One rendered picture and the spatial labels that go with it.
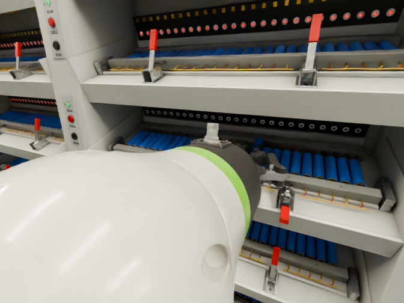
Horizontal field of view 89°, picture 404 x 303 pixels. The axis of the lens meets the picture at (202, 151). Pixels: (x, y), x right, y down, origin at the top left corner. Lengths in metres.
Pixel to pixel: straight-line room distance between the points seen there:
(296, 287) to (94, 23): 0.71
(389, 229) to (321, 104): 0.21
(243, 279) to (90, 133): 0.48
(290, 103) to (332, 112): 0.06
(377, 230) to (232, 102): 0.29
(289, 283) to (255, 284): 0.07
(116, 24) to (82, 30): 0.11
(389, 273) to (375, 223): 0.08
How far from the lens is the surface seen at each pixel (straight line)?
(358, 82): 0.36
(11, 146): 0.89
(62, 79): 0.58
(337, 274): 0.55
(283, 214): 0.33
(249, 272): 0.53
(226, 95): 0.34
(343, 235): 0.41
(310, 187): 0.41
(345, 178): 0.44
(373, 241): 0.42
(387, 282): 0.47
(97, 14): 0.60
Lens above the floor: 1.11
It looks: 19 degrees down
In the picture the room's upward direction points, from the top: 1 degrees clockwise
